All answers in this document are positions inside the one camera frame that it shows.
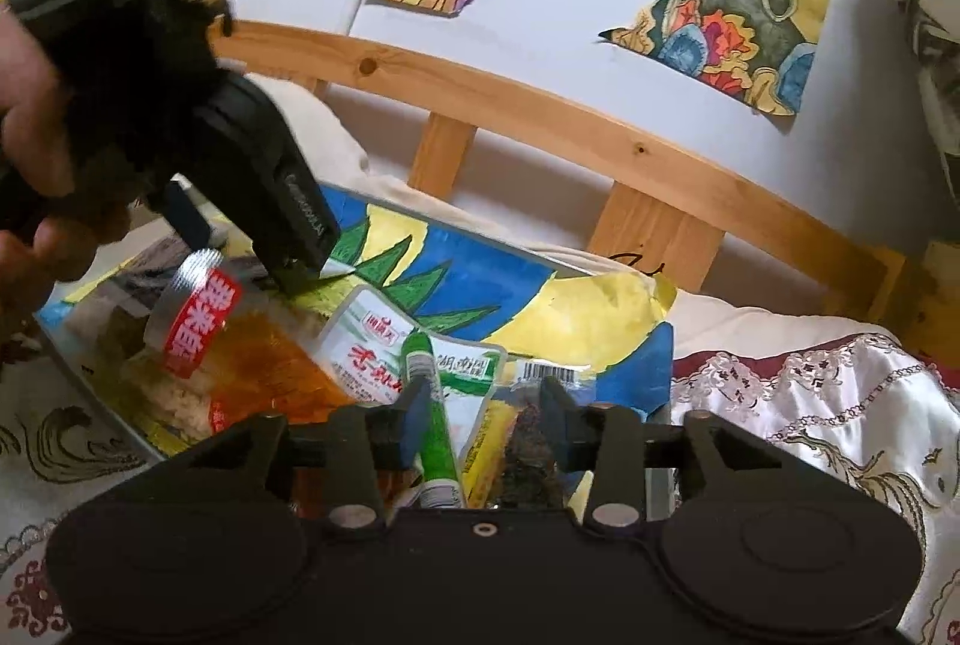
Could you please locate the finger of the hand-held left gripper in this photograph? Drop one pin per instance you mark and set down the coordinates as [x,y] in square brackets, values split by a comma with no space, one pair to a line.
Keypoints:
[193,217]
[298,281]

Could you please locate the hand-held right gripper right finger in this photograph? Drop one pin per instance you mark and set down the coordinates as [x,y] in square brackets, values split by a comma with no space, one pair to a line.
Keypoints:
[559,427]

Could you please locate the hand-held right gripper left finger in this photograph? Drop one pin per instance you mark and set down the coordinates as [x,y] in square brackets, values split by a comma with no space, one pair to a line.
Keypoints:
[416,424]

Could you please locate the green stick packet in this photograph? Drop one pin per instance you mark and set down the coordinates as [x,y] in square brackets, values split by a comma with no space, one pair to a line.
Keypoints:
[435,442]

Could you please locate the clear dark snack packet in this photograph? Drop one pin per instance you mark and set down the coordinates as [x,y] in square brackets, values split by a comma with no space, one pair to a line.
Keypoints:
[529,442]

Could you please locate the yellow snack packet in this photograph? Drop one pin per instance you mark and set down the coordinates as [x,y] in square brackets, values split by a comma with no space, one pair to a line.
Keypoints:
[484,439]

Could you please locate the white snack packet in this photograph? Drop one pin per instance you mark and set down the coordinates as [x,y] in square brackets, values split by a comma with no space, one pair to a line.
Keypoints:
[360,345]

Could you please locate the orange rice cracker packet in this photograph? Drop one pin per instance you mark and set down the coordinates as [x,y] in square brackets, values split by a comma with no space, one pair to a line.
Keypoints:
[255,360]

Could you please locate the person's left hand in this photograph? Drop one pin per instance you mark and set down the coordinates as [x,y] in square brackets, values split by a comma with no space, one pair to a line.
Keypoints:
[34,105]

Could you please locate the wooden bed headboard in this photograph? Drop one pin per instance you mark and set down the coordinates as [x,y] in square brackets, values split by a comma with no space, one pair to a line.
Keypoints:
[600,127]

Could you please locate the hanging clothes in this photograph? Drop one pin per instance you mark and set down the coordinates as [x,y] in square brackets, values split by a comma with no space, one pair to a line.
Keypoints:
[930,15]

